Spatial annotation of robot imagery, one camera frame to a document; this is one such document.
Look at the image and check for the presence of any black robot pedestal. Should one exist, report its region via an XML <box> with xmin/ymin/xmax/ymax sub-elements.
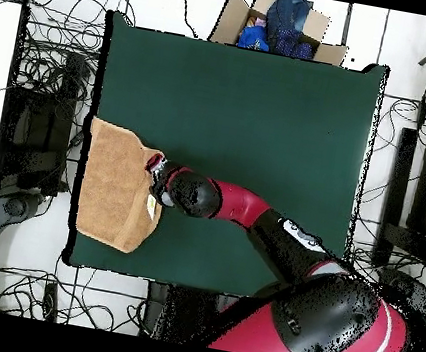
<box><xmin>137</xmin><ymin>279</ymin><xmax>243</xmax><ymax>352</ymax></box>

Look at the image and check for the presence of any bright blue garment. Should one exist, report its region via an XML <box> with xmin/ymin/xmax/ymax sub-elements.
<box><xmin>236</xmin><ymin>22</ymin><xmax>275</xmax><ymax>54</ymax></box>

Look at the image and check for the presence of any orange terry towel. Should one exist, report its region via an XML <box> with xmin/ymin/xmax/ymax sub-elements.
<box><xmin>69</xmin><ymin>115</ymin><xmax>176</xmax><ymax>259</ymax></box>

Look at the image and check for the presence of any long black cable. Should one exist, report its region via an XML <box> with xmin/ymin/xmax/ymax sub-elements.
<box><xmin>155</xmin><ymin>0</ymin><xmax>206</xmax><ymax>39</ymax></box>

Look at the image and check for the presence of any brown cardboard box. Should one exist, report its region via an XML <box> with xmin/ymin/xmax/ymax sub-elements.
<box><xmin>207</xmin><ymin>0</ymin><xmax>356</xmax><ymax>68</ymax></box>

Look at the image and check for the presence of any pink garment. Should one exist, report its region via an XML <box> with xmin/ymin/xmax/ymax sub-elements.
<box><xmin>244</xmin><ymin>15</ymin><xmax>268</xmax><ymax>31</ymax></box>

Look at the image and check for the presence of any black equipment stand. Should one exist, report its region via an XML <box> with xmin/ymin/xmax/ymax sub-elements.
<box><xmin>0</xmin><ymin>41</ymin><xmax>87</xmax><ymax>201</ymax></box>

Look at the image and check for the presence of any black cable tangle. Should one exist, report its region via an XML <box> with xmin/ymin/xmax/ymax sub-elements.
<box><xmin>0</xmin><ymin>0</ymin><xmax>141</xmax><ymax>108</ymax></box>

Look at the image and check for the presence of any grey round base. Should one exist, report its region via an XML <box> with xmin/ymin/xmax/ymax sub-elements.
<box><xmin>0</xmin><ymin>185</ymin><xmax>52</xmax><ymax>248</ymax></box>

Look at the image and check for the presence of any dark green table cloth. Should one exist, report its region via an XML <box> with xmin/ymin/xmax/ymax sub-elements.
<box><xmin>62</xmin><ymin>8</ymin><xmax>390</xmax><ymax>316</ymax></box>

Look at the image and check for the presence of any black power strip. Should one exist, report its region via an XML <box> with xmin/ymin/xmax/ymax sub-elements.
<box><xmin>39</xmin><ymin>281</ymin><xmax>64</xmax><ymax>323</ymax></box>

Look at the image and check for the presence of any blue denim garment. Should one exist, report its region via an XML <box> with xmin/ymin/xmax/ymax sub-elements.
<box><xmin>262</xmin><ymin>0</ymin><xmax>315</xmax><ymax>43</ymax></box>

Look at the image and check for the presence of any dark navy garment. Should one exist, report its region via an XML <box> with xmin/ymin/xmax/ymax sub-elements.
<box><xmin>268</xmin><ymin>25</ymin><xmax>319</xmax><ymax>62</ymax></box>

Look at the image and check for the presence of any black wheeled base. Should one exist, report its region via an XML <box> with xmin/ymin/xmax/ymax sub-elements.
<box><xmin>370</xmin><ymin>264</ymin><xmax>426</xmax><ymax>320</ymax></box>

